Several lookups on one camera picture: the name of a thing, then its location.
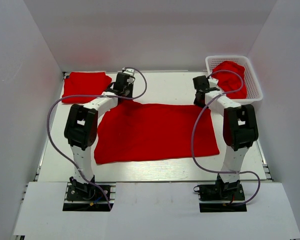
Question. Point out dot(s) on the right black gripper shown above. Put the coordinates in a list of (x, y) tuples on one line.
[(197, 103)]

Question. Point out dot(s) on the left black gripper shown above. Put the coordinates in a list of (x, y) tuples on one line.
[(131, 86)]

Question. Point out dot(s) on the red t shirt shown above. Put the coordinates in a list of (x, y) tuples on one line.
[(136, 132), (85, 83), (228, 81)]

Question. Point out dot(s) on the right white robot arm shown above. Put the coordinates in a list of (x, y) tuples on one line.
[(239, 132)]

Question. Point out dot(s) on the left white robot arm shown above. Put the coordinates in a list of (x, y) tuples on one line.
[(81, 128)]

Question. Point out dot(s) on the red t shirt in basket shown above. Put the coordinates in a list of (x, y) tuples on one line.
[(228, 81)]

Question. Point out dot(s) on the folded red t shirt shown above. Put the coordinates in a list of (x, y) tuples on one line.
[(85, 83)]

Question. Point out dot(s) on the white plastic basket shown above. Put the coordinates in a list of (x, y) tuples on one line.
[(254, 91)]

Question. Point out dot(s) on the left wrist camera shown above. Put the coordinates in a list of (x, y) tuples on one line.
[(130, 74)]

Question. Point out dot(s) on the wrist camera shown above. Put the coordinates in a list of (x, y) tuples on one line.
[(213, 81), (130, 74)]

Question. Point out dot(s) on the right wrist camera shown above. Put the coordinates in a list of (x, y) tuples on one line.
[(213, 81)]

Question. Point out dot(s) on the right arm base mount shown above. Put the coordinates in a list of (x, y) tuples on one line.
[(211, 200)]

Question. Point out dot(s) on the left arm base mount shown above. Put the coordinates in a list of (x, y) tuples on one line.
[(79, 201)]

